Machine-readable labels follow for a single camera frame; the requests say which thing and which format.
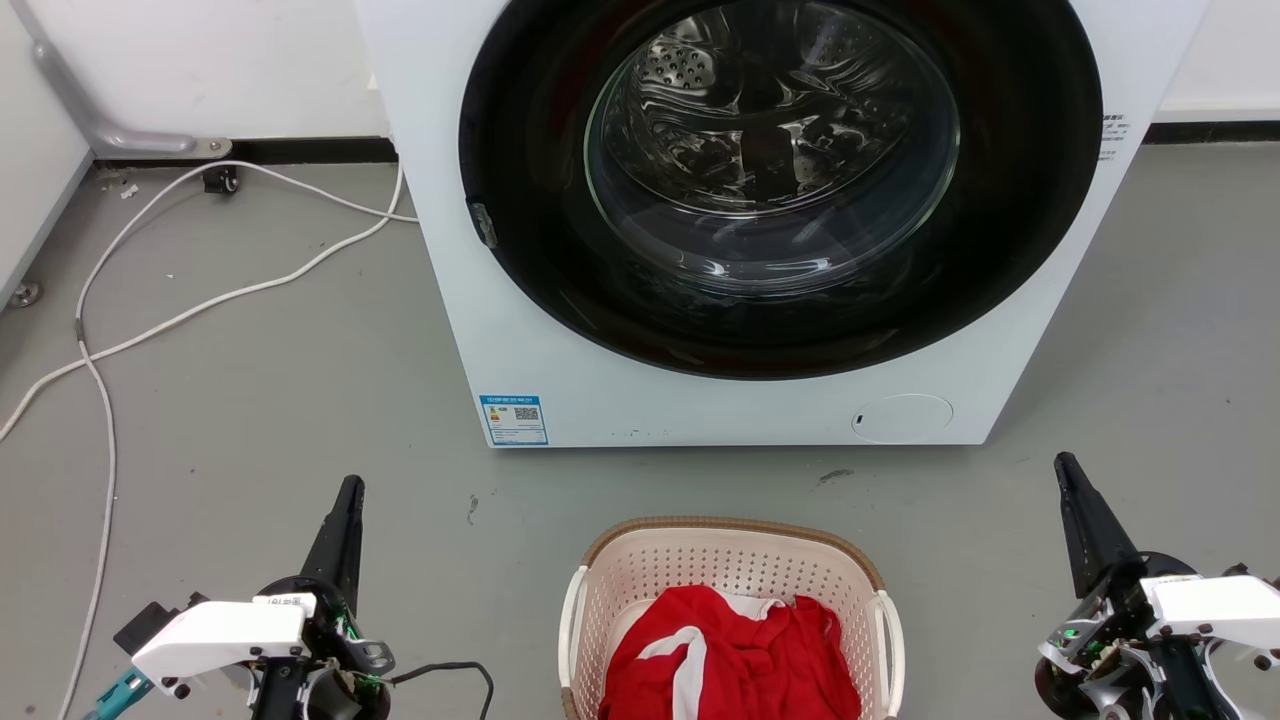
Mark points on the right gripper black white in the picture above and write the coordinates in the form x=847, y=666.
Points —
x=1170, y=640

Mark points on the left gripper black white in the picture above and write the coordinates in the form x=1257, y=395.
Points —
x=230, y=632

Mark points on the cream plastic laundry basket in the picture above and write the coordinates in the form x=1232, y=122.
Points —
x=620, y=580

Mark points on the blue energy label sticker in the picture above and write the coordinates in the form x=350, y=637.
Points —
x=513, y=419

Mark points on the round white filter cover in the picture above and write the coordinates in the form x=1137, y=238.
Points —
x=902, y=418

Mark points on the white front-load washing machine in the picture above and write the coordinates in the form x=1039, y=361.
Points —
x=520, y=340

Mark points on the grey washer door latch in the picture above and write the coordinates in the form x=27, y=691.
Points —
x=485, y=224

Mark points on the red garment with white stripes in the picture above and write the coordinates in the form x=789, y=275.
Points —
x=760, y=660

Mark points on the small black caster wheel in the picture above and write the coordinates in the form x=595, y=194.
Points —
x=221, y=180

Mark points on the round metal floor foot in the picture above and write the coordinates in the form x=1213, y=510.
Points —
x=23, y=294

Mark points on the black round washer door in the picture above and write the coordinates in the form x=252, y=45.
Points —
x=540, y=150

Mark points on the white side cabinet panel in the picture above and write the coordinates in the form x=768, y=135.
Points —
x=25, y=160

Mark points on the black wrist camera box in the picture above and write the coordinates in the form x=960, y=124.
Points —
x=155, y=618

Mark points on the grey metal pipe bracket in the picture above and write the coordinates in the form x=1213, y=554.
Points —
x=70, y=100

